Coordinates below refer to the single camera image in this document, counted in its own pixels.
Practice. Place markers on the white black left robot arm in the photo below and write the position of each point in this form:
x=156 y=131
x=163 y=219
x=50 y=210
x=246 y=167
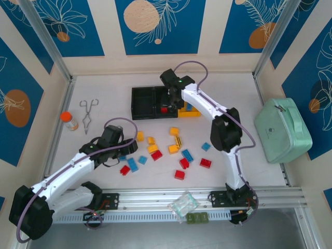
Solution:
x=70 y=174

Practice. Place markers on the yellow plastic bin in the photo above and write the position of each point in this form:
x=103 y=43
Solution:
x=192 y=113

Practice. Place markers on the orange capped small bottle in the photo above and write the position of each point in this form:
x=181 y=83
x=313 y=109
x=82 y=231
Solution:
x=68 y=119

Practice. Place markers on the mint green zipper bag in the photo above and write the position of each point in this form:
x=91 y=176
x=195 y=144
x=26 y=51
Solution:
x=282 y=135

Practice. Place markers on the aluminium frame post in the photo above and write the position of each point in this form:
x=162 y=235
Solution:
x=275 y=39
x=49 y=41

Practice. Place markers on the small circuit board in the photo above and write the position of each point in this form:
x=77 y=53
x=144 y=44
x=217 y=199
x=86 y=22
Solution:
x=243 y=214
x=93 y=215

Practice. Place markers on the small green block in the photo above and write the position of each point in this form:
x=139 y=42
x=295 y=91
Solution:
x=190 y=218
x=204 y=216
x=197 y=217

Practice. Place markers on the metal scissor tongs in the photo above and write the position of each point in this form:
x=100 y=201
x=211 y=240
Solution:
x=86 y=122

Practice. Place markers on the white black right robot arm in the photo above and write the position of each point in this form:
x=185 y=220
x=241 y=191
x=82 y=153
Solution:
x=225 y=135

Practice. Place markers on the red lego brick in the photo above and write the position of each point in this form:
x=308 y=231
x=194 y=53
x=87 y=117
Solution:
x=124 y=170
x=156 y=155
x=205 y=163
x=184 y=163
x=164 y=110
x=180 y=174

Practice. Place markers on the yellow black striped lego brick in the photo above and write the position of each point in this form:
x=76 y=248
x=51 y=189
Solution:
x=178 y=140

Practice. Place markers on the long blue lego brick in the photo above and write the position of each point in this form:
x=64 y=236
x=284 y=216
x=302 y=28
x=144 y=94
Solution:
x=133 y=165
x=187 y=155

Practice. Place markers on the clear plastic packet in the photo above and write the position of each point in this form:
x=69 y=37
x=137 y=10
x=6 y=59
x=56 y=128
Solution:
x=184 y=205

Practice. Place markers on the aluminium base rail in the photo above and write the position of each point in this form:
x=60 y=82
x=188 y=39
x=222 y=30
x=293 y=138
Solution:
x=155 y=198

